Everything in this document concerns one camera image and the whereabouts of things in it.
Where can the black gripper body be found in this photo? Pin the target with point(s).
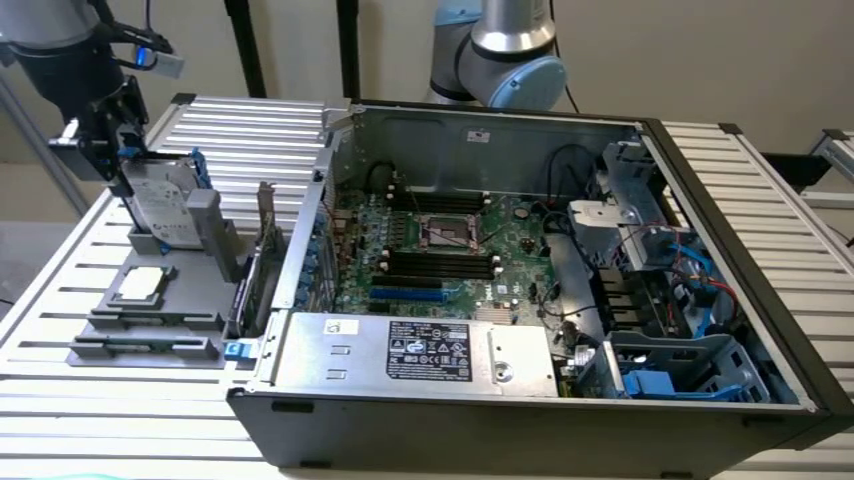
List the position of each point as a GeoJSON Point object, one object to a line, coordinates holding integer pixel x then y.
{"type": "Point", "coordinates": [70, 80]}

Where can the silver disk with blue rails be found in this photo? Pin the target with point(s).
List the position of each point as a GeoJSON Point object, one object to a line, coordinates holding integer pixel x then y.
{"type": "Point", "coordinates": [167, 205]}

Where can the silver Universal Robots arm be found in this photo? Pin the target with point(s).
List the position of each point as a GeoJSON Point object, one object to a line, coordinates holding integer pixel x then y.
{"type": "Point", "coordinates": [510, 40]}

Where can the grey disk bay blue latch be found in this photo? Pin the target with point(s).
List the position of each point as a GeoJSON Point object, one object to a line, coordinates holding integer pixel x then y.
{"type": "Point", "coordinates": [694, 365]}

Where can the black stand pole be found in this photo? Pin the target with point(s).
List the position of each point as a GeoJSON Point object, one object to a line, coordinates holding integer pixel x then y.
{"type": "Point", "coordinates": [249, 47]}
{"type": "Point", "coordinates": [349, 47]}

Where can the silver CPU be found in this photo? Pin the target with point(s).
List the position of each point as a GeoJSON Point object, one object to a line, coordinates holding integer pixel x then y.
{"type": "Point", "coordinates": [142, 284]}

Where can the grey parts rack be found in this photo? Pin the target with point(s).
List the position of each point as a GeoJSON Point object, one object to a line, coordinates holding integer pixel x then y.
{"type": "Point", "coordinates": [194, 280]}

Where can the blue case latch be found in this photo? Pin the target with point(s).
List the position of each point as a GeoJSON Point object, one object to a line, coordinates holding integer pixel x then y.
{"type": "Point", "coordinates": [239, 349]}

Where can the black RAM slot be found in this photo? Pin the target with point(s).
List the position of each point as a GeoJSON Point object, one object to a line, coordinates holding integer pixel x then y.
{"type": "Point", "coordinates": [441, 260]}
{"type": "Point", "coordinates": [437, 187]}
{"type": "Point", "coordinates": [437, 201]}
{"type": "Point", "coordinates": [441, 274]}
{"type": "Point", "coordinates": [441, 267]}
{"type": "Point", "coordinates": [437, 194]}
{"type": "Point", "coordinates": [437, 207]}
{"type": "Point", "coordinates": [441, 253]}

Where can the black expansion slot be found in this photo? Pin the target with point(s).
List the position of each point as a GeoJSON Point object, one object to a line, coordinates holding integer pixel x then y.
{"type": "Point", "coordinates": [407, 282]}

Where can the blue expansion slot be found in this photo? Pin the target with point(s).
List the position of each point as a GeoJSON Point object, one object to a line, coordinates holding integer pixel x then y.
{"type": "Point", "coordinates": [407, 295]}

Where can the CPU socket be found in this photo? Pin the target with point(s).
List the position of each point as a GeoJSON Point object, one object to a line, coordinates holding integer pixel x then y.
{"type": "Point", "coordinates": [449, 232]}

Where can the silver power supply unit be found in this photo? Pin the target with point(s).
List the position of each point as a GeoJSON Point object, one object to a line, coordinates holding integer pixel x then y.
{"type": "Point", "coordinates": [374, 350]}

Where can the green motherboard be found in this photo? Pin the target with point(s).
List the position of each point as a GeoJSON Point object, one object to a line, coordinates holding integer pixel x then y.
{"type": "Point", "coordinates": [510, 235]}

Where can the silver chipset heatsink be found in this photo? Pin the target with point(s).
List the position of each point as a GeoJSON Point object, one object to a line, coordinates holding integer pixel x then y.
{"type": "Point", "coordinates": [501, 316]}

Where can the open black PC case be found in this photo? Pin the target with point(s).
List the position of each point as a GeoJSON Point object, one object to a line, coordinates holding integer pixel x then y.
{"type": "Point", "coordinates": [467, 430]}

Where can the metal drive cage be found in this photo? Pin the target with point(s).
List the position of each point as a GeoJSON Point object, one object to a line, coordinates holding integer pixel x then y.
{"type": "Point", "coordinates": [623, 210]}

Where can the dark wrist camera box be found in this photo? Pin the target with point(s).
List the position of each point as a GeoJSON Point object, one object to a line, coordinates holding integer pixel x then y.
{"type": "Point", "coordinates": [79, 157]}

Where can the graphics card with metal bracket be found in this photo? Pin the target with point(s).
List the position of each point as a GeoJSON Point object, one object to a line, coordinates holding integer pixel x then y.
{"type": "Point", "coordinates": [263, 260]}

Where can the aluminium frame side table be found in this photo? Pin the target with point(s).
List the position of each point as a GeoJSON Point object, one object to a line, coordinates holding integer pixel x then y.
{"type": "Point", "coordinates": [830, 170]}

